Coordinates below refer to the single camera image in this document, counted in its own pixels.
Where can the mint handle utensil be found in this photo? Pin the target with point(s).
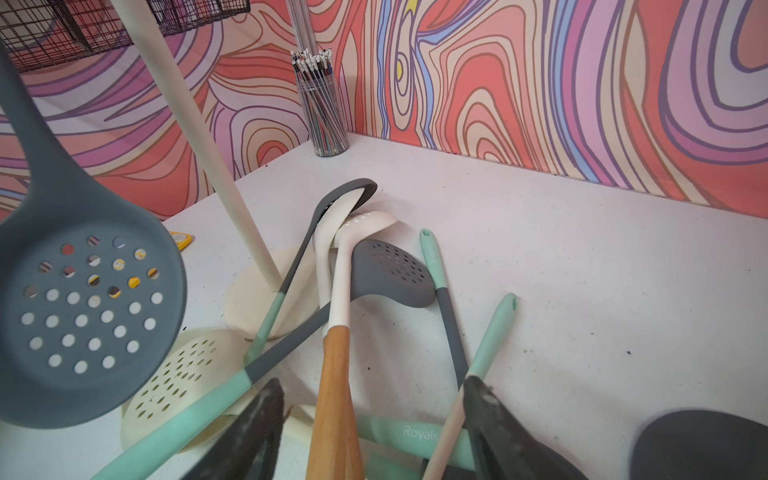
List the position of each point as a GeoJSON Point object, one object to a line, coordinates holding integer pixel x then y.
{"type": "Point", "coordinates": [418, 439]}

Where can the cream skimmer mint handle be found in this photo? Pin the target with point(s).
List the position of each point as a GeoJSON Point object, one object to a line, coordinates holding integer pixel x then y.
{"type": "Point", "coordinates": [495, 335]}

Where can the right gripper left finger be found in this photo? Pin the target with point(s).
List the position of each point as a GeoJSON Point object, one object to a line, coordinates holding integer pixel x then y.
{"type": "Point", "coordinates": [249, 448]}

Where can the black wire basket back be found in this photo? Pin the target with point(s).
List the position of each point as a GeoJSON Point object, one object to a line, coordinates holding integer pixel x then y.
{"type": "Point", "coordinates": [40, 34]}

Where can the grey slotted spoon mint handle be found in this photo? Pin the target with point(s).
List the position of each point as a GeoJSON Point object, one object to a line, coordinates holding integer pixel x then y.
{"type": "Point", "coordinates": [374, 267]}

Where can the cream skimmer wooden handle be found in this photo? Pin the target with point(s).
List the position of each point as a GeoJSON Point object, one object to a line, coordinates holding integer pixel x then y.
{"type": "Point", "coordinates": [334, 448]}

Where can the grey skimmer mint handle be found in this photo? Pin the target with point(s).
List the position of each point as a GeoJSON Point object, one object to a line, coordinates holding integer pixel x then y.
{"type": "Point", "coordinates": [93, 287]}

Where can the dark grey utensil rack stand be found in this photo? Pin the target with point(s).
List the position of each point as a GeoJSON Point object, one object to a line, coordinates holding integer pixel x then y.
{"type": "Point", "coordinates": [700, 444]}

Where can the yellow calculator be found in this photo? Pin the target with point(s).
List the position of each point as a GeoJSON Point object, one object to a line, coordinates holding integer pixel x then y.
{"type": "Point", "coordinates": [182, 240]}

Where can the pen holder cup with pens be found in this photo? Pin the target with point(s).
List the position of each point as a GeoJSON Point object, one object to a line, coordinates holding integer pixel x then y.
{"type": "Point", "coordinates": [318, 92]}

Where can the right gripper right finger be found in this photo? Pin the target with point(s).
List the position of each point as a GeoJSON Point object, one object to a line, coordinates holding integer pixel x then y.
{"type": "Point", "coordinates": [501, 447]}

